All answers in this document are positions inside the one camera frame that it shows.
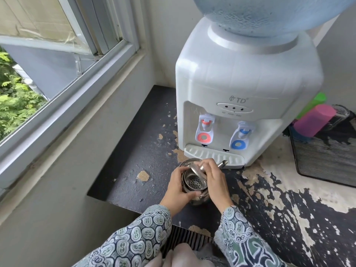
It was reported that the person's right hand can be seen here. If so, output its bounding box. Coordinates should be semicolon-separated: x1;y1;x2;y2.
197;159;235;215

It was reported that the person's left hand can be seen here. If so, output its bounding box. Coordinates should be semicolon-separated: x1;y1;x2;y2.
160;166;202;212

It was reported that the steel teapot lid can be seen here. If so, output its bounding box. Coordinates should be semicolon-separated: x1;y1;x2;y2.
192;162;207;179

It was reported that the steel teapot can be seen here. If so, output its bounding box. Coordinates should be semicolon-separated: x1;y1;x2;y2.
178;158;229;206

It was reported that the person's left forearm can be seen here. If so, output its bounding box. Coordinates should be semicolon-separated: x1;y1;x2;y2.
72;204;173;267

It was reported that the person's right forearm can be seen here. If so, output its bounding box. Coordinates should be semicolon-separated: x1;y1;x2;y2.
214;206;287;267

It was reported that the steel tea strainer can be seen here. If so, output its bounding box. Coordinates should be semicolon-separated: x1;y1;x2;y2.
184;175;208;193

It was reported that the white drip tray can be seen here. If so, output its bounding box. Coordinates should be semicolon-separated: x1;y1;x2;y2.
184;144;246;168

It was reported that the red hot water tap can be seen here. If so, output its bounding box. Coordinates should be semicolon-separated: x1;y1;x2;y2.
195;114;216;144

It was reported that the blue cold water tap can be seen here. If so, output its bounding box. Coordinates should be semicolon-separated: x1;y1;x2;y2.
229;121;256;151

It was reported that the black striped grille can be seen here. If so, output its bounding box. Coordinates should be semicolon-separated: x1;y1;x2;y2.
160;225;216;259

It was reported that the person's pale garment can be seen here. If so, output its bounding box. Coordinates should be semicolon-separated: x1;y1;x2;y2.
143;243;227;267

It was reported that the white water dispenser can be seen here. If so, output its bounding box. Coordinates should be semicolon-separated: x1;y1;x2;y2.
175;17;324;168

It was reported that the blue cup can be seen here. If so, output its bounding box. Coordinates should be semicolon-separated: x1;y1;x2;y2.
289;124;312;144

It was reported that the pink bottle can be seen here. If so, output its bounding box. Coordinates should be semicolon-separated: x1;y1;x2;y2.
293;104;337;138

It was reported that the black mesh tray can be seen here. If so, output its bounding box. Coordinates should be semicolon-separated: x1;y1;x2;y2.
288;111;356;188

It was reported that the green bottle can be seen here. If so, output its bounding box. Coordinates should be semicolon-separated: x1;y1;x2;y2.
295;92;327;120

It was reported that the clear glass jar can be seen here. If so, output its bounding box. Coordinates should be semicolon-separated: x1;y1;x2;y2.
323;104;351;131

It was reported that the blue water jug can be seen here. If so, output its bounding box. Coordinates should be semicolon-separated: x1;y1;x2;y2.
192;0;356;38

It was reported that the green tree foliage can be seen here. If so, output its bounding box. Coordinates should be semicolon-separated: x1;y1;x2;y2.
0;50;47;143

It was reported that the grey window frame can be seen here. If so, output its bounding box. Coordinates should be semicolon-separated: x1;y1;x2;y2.
0;0;146;190

